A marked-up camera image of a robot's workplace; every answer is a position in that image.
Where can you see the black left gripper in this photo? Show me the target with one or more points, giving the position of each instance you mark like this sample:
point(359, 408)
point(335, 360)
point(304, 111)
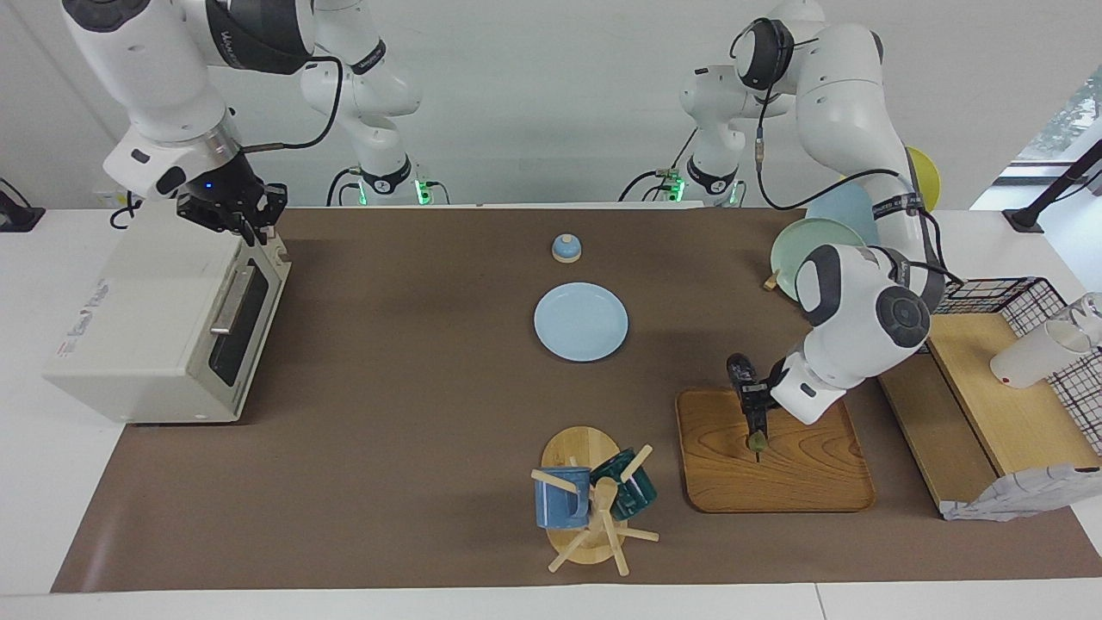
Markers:
point(753, 383)

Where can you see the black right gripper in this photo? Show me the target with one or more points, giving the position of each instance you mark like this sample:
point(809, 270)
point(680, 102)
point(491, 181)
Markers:
point(228, 202)

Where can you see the dark purple eggplant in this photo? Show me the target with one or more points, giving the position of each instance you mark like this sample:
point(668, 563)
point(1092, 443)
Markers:
point(758, 441)

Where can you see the beige toaster oven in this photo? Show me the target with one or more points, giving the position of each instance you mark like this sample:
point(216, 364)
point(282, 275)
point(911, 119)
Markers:
point(146, 319)

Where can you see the small light blue plate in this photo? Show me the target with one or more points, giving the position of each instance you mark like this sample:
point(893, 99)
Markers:
point(581, 323)

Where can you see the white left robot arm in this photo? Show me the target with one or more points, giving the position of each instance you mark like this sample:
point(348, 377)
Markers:
point(852, 319)

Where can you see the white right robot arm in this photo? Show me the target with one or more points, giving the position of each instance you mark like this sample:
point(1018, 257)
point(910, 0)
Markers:
point(155, 77)

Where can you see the wooden serving tray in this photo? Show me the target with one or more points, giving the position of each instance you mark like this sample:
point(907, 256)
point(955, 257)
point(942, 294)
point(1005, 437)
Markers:
point(809, 474)

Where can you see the wooden plate rack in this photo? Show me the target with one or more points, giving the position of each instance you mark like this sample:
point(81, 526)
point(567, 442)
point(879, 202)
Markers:
point(771, 280)

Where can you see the dark green mug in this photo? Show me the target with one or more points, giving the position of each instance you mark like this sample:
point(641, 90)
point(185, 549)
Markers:
point(633, 495)

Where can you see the pale green plate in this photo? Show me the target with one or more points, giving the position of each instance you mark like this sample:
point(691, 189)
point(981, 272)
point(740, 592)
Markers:
point(801, 245)

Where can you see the wooden mug tree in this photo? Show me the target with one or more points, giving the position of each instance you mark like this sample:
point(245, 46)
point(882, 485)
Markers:
point(581, 448)

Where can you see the large light blue plate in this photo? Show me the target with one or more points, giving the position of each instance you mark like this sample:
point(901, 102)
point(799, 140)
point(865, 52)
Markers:
point(848, 207)

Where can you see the blue mug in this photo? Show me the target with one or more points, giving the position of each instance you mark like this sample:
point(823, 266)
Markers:
point(560, 504)

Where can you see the brown table mat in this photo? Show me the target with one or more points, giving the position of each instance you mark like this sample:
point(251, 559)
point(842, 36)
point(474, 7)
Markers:
point(413, 387)

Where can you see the blue bell with wooden knob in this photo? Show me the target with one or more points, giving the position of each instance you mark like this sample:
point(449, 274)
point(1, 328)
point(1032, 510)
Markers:
point(566, 250)

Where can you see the black desk device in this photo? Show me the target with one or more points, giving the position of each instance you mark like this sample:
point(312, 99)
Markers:
point(17, 220)

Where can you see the wooden two-tier shelf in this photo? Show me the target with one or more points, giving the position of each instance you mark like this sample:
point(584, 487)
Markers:
point(1007, 422)

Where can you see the white checked cloth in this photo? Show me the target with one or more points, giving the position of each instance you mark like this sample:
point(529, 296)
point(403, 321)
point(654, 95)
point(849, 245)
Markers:
point(1007, 499)

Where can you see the white cup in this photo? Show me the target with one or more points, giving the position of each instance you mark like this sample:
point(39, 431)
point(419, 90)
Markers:
point(1029, 362)

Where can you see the yellow plate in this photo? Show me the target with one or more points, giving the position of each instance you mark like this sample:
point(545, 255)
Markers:
point(925, 172)

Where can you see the clear glass cup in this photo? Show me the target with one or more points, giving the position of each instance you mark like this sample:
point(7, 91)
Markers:
point(1089, 314)

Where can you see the black clamp stand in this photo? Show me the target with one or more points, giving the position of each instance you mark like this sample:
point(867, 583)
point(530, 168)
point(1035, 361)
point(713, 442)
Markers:
point(1055, 189)

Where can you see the window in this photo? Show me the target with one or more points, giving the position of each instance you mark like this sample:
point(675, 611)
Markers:
point(1072, 112)

